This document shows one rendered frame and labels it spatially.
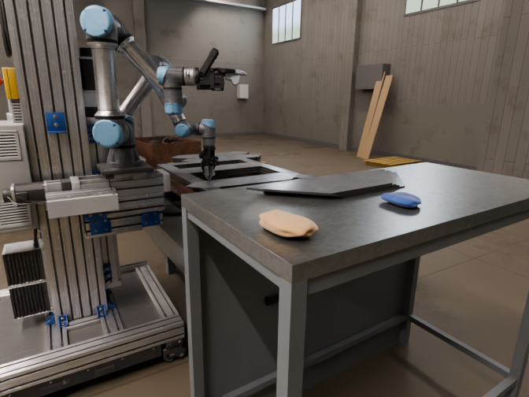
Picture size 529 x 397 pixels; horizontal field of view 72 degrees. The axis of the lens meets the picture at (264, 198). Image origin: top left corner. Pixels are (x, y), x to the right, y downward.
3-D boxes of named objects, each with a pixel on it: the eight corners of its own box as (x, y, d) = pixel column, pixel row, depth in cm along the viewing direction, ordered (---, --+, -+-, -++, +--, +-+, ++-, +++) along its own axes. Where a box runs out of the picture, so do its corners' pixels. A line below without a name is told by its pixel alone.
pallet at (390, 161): (388, 169, 728) (389, 165, 725) (360, 164, 788) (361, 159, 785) (423, 165, 785) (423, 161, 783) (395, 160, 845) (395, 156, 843)
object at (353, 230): (425, 169, 186) (426, 161, 184) (567, 196, 137) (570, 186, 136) (181, 205, 118) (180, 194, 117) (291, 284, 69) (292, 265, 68)
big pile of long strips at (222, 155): (246, 156, 361) (246, 150, 359) (267, 162, 329) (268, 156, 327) (167, 162, 320) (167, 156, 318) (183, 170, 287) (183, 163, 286)
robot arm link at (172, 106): (185, 113, 161) (184, 88, 158) (182, 115, 151) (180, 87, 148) (167, 113, 161) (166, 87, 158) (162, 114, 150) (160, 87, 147)
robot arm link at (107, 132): (131, 145, 163) (120, 12, 148) (122, 150, 149) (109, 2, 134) (104, 145, 162) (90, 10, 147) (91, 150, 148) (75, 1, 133)
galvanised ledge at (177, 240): (149, 191, 280) (149, 187, 279) (225, 249, 174) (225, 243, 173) (123, 194, 269) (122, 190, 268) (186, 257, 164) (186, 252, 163)
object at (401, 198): (375, 201, 112) (375, 191, 111) (396, 197, 117) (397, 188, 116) (408, 211, 102) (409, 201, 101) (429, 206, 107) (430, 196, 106)
